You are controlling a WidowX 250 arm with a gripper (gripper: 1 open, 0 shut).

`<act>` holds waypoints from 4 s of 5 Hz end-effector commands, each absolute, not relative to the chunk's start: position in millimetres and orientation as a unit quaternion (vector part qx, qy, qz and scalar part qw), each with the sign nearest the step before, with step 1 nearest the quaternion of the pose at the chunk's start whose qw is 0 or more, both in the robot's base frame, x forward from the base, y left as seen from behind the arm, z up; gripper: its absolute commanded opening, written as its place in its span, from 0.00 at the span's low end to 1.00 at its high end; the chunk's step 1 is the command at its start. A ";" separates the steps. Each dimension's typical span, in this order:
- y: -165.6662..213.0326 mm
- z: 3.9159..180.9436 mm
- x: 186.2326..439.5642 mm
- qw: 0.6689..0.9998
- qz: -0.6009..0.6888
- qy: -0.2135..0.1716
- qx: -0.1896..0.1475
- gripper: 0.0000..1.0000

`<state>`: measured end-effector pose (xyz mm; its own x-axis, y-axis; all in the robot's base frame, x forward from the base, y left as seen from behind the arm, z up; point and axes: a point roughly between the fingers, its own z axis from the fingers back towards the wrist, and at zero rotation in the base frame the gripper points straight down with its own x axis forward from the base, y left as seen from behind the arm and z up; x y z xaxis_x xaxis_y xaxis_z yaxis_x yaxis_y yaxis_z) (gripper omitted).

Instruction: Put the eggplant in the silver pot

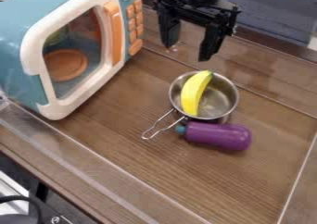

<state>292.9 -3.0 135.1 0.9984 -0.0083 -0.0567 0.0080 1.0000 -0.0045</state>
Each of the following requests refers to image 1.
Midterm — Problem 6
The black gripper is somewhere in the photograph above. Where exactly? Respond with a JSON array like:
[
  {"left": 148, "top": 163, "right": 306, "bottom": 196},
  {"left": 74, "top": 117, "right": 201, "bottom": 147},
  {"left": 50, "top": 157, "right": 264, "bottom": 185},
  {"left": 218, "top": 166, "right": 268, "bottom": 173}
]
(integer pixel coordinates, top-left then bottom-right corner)
[{"left": 155, "top": 0, "right": 242, "bottom": 61}]

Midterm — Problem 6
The silver pot with wire handle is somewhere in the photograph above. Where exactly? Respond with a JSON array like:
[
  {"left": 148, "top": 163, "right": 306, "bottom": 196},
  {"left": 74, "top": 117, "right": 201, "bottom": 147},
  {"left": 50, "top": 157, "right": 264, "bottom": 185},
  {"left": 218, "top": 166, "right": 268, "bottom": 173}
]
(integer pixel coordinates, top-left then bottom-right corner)
[{"left": 142, "top": 71, "right": 239, "bottom": 140}]

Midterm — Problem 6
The purple toy eggplant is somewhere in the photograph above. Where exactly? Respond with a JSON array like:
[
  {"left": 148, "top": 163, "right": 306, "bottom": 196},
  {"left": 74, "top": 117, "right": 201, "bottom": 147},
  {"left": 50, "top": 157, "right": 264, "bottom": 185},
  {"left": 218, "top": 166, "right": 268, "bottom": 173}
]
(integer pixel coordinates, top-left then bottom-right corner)
[{"left": 175, "top": 121, "right": 251, "bottom": 151}]

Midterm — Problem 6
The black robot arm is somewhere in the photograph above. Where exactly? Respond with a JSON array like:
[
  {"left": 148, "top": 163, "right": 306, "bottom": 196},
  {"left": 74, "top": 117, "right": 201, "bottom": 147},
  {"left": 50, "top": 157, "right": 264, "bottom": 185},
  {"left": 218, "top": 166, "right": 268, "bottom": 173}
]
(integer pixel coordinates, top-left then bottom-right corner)
[{"left": 154, "top": 0, "right": 242, "bottom": 61}]

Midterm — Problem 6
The yellow toy banana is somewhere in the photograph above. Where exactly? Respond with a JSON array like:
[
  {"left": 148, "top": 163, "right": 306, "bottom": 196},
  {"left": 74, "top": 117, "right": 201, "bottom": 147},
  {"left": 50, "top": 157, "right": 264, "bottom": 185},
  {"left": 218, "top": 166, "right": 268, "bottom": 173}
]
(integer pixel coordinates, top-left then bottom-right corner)
[{"left": 181, "top": 70, "right": 213, "bottom": 117}]

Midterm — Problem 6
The blue toy microwave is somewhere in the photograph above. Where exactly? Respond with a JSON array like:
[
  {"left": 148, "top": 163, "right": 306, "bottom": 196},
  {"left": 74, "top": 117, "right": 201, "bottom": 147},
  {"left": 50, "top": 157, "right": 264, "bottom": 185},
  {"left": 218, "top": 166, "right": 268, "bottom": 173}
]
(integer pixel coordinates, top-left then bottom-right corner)
[{"left": 0, "top": 0, "right": 143, "bottom": 120}]

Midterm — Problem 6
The orange microwave turntable plate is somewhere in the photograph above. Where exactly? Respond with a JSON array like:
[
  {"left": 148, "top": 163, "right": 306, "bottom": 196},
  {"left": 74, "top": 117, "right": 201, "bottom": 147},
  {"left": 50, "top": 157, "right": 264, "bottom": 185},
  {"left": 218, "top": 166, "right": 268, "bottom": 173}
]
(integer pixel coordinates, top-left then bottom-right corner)
[{"left": 43, "top": 49, "right": 88, "bottom": 81}]

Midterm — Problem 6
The black cable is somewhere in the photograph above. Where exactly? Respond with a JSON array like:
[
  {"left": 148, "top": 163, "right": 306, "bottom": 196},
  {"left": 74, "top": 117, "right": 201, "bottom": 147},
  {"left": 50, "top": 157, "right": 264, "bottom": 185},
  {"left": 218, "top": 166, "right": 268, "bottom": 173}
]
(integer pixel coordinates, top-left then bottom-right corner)
[{"left": 0, "top": 195, "right": 43, "bottom": 224}]

